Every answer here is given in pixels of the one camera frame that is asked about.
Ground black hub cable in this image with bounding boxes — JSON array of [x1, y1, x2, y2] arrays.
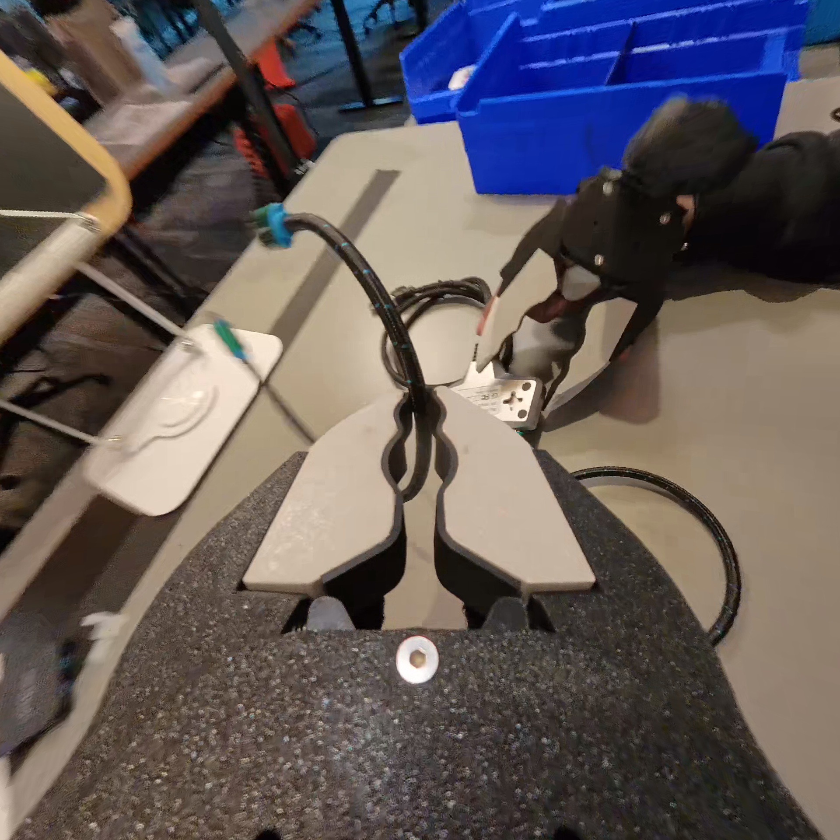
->
[[382, 277, 506, 388]]

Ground small blue bin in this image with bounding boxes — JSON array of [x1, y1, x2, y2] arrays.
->
[[400, 0, 546, 126]]

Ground white stand with clear legs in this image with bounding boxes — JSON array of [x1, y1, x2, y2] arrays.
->
[[0, 259, 284, 519]]

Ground wood-edged black panel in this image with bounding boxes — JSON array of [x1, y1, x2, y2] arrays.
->
[[0, 49, 132, 342]]

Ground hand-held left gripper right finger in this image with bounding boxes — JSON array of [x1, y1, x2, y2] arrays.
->
[[425, 385, 598, 618]]

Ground red chair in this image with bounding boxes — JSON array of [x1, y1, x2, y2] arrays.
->
[[233, 39, 319, 178]]

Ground large divided blue bin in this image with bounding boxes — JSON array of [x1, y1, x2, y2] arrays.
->
[[456, 13, 808, 196]]

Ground person's right forearm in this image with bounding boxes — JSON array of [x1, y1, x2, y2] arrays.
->
[[682, 130, 840, 286]]

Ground wood-edged desk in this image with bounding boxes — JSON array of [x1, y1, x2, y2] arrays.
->
[[85, 0, 319, 181]]

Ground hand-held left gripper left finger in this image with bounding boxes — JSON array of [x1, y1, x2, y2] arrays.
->
[[240, 392, 416, 627]]

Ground dark grey usb hub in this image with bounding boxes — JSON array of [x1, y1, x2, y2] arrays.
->
[[0, 613, 83, 756]]

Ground silver usb hub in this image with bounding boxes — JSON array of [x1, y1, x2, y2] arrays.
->
[[453, 360, 547, 431]]

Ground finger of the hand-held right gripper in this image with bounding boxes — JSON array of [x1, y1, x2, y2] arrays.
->
[[545, 307, 629, 414], [474, 292, 527, 375]]

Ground black braided usb cable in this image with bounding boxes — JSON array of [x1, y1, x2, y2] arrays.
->
[[248, 202, 742, 647]]

